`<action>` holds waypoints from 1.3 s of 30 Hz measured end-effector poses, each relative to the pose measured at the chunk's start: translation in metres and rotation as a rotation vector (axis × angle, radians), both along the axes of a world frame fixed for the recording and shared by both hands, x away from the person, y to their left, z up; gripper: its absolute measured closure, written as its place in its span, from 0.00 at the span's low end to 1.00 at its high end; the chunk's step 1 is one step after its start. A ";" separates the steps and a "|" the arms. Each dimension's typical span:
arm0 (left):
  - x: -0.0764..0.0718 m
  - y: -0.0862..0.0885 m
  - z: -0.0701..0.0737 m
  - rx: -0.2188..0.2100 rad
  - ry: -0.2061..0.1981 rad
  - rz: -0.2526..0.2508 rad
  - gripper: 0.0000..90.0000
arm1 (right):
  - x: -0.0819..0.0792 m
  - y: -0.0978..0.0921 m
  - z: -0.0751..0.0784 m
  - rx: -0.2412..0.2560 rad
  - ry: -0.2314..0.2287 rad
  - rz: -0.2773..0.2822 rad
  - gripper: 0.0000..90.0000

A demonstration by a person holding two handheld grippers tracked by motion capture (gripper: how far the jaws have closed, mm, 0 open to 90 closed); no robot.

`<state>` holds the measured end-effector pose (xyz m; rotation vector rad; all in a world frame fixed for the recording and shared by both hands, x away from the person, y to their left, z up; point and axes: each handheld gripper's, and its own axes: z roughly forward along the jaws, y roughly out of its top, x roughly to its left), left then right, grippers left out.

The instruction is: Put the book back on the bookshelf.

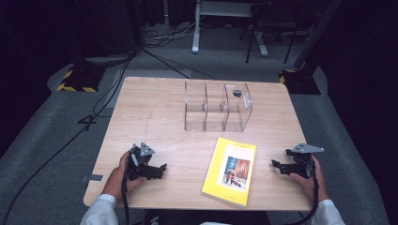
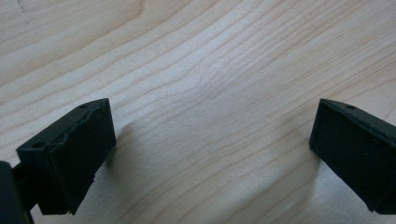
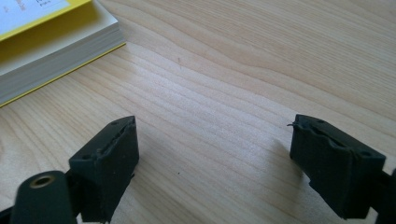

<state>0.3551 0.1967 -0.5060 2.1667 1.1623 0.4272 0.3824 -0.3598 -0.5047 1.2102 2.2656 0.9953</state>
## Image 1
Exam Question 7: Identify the left hand-held gripper black cable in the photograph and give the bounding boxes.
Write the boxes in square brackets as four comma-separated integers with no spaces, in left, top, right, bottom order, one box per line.
[121,153,131,225]

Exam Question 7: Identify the white desk frame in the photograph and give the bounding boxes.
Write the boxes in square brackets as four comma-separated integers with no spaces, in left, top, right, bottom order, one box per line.
[191,0,270,58]

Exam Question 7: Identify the black yellow striped stand base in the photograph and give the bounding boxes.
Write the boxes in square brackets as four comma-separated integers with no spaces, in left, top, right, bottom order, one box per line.
[278,68,322,96]
[56,65,107,94]

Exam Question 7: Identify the person's left hand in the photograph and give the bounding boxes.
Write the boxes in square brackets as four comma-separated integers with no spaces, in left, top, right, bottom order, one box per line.
[101,151,147,201]

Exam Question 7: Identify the bundle of floor cables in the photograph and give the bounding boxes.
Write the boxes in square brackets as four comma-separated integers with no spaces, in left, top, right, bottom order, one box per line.
[144,22,196,49]

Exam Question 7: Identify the grey slanted metal pole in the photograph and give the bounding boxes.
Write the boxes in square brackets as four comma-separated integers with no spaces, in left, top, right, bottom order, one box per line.
[293,0,344,70]

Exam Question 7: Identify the hand-held gripper black cable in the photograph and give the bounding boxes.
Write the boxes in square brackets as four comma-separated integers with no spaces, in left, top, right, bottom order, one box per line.
[283,162,321,225]
[121,153,131,225]

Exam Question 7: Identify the grey tape piece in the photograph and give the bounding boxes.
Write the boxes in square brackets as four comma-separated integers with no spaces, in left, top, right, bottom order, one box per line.
[82,173,104,184]

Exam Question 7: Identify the black metal stand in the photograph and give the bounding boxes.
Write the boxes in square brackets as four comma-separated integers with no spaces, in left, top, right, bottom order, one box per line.
[238,2,299,65]

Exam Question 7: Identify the person's dark clothing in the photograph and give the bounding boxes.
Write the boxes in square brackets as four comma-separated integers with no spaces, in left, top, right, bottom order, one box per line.
[142,208,271,225]

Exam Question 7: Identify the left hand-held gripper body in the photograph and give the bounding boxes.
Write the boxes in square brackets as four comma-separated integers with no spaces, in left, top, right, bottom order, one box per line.
[126,142,160,182]

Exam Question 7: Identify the yellow paperback book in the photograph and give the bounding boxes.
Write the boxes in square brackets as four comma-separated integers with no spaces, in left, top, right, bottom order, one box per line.
[201,136,257,208]

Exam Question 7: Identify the person's right hand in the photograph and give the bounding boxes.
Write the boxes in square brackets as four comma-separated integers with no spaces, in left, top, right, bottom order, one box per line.
[289,155,331,203]

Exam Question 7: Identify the long black floor cable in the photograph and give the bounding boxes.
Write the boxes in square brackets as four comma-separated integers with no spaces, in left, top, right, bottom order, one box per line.
[0,51,137,225]

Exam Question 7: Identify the black upright pole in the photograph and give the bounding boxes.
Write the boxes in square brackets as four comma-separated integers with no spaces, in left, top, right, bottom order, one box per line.
[126,0,145,53]

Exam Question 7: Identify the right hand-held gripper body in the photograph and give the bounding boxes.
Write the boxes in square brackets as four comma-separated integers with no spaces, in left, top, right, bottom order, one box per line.
[284,142,325,179]

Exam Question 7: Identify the clear acrylic book rack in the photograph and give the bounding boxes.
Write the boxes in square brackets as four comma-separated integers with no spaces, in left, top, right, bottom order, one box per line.
[183,80,253,133]

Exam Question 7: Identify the right hand-held gripper black cable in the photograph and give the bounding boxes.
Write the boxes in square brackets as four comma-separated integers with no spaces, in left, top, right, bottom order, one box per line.
[283,162,321,225]

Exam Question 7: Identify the thin black floor cable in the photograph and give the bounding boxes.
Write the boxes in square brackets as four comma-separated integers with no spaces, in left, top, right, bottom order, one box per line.
[140,47,218,81]

